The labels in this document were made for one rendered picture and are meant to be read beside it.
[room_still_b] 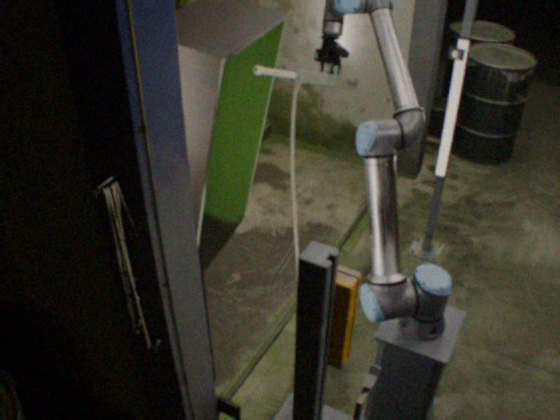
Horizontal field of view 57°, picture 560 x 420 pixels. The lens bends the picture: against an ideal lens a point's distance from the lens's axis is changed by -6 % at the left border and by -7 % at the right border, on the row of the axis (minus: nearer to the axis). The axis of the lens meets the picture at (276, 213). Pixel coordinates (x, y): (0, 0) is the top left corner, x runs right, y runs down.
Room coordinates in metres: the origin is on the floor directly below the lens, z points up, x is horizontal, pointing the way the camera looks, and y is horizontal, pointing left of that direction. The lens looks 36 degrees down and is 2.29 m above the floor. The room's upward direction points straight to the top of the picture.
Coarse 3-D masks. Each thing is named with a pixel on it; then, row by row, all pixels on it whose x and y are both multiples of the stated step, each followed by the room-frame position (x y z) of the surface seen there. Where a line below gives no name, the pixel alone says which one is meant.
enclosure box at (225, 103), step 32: (224, 0) 2.36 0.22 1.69; (192, 32) 1.97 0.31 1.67; (224, 32) 2.02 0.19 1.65; (256, 32) 2.07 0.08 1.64; (192, 64) 1.83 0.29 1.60; (224, 64) 2.46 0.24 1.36; (256, 64) 2.40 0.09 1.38; (192, 96) 1.84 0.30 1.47; (224, 96) 2.47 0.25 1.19; (256, 96) 2.40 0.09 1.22; (192, 128) 1.84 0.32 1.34; (224, 128) 2.47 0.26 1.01; (256, 128) 2.40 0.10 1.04; (192, 160) 1.85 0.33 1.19; (224, 160) 2.48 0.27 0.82; (256, 160) 2.40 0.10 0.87; (192, 192) 1.86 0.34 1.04; (224, 192) 2.48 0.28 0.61; (224, 224) 2.37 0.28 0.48
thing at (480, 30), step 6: (456, 24) 4.87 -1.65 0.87; (462, 24) 4.89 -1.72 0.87; (474, 24) 4.92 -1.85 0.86; (480, 24) 4.92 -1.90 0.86; (486, 24) 4.91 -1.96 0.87; (456, 30) 4.71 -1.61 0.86; (474, 30) 4.73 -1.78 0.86; (480, 30) 4.74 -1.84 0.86; (486, 30) 4.75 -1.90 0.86; (492, 30) 4.75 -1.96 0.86; (498, 30) 4.77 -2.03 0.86; (504, 30) 4.76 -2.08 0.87; (474, 36) 4.56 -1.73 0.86; (480, 36) 4.56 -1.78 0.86; (486, 36) 4.57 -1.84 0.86; (492, 36) 4.58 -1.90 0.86; (498, 36) 4.59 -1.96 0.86; (504, 36) 4.60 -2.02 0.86; (510, 36) 4.60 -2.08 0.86
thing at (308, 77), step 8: (256, 72) 1.91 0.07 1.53; (264, 72) 1.92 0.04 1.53; (272, 72) 1.94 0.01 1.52; (280, 72) 1.96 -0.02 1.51; (288, 72) 1.97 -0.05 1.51; (296, 72) 2.00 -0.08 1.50; (304, 72) 2.00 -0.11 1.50; (312, 72) 2.02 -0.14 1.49; (320, 72) 2.04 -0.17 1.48; (296, 80) 1.98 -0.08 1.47; (304, 80) 1.99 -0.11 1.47; (312, 80) 2.01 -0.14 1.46; (320, 80) 2.02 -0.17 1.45; (328, 80) 2.05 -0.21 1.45; (336, 80) 2.06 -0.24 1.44; (344, 80) 2.08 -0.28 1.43; (352, 80) 2.11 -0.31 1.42; (344, 88) 2.09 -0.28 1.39; (352, 88) 2.10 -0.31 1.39
